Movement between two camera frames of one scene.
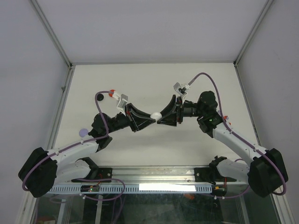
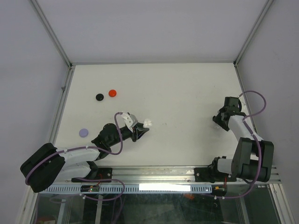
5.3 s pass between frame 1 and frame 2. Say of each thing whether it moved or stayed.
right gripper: moved
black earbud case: stayed
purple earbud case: stayed
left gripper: moved
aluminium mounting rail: stayed
